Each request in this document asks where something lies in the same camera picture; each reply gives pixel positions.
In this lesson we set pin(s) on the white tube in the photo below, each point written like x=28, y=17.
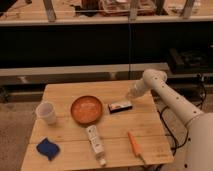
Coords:
x=96, y=144

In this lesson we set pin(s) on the blue sponge cloth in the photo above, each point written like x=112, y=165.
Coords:
x=48, y=149

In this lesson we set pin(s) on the orange wooden bowl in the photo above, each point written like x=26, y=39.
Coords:
x=86, y=110

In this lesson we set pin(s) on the orange carrot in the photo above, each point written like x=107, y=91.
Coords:
x=135, y=147

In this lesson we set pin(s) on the black box on shelf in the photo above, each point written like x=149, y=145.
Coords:
x=190, y=62

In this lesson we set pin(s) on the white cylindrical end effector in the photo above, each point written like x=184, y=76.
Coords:
x=137, y=89

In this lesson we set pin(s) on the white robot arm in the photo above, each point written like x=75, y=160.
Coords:
x=199, y=152

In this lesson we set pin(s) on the black and white eraser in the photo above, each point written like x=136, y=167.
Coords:
x=120, y=106

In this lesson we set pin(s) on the translucent plastic cup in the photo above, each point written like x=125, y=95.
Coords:
x=45, y=111

